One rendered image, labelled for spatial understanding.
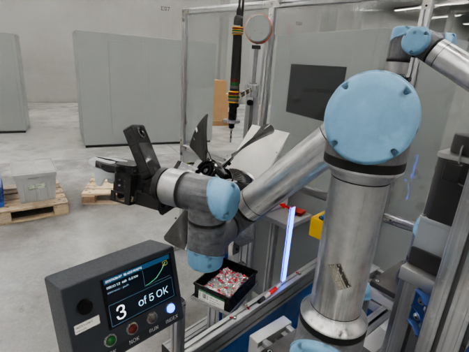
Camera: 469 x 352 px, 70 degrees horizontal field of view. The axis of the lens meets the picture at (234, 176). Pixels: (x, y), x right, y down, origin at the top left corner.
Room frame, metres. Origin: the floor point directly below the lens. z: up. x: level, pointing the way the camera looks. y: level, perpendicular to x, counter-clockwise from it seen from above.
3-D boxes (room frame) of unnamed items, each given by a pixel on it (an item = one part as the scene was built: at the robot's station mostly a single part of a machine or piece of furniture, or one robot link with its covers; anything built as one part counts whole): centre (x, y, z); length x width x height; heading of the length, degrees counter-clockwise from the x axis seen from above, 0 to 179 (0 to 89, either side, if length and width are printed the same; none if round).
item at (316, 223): (1.36, -0.44, 1.02); 0.16 x 0.10 x 0.11; 137
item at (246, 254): (1.73, -0.11, 0.58); 0.09 x 0.05 x 1.15; 47
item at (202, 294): (1.14, 0.00, 0.85); 0.22 x 0.17 x 0.07; 150
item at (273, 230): (1.88, -0.27, 0.42); 0.04 x 0.04 x 0.83; 47
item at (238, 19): (1.40, 0.03, 1.65); 0.04 x 0.04 x 0.46
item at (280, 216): (1.88, -0.27, 0.85); 0.36 x 0.24 x 0.03; 47
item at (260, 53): (2.11, -0.08, 0.90); 0.08 x 0.06 x 1.80; 82
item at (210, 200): (0.60, 0.05, 1.43); 0.11 x 0.08 x 0.09; 66
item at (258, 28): (2.11, -0.08, 1.88); 0.16 x 0.07 x 0.16; 82
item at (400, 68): (1.22, -0.53, 1.70); 0.08 x 0.08 x 0.05
